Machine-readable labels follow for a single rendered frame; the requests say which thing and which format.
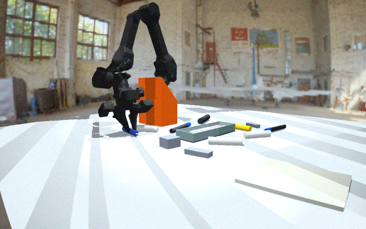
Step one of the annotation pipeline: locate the black cylinder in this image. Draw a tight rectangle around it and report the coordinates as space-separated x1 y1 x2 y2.
197 114 211 124

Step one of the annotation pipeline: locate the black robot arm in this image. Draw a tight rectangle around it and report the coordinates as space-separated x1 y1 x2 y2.
92 2 177 104

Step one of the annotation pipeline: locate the blue stylus with grey tip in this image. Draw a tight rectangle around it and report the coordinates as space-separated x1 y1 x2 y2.
122 127 141 136

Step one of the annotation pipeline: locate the black and blue marker pen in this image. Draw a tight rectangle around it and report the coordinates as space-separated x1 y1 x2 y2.
169 122 191 134
265 125 286 132

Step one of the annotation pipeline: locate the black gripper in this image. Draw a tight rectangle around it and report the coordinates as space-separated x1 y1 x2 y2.
98 85 154 133

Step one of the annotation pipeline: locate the white cylinder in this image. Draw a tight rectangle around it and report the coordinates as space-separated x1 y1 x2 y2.
136 125 159 132
243 130 271 139
208 136 243 145

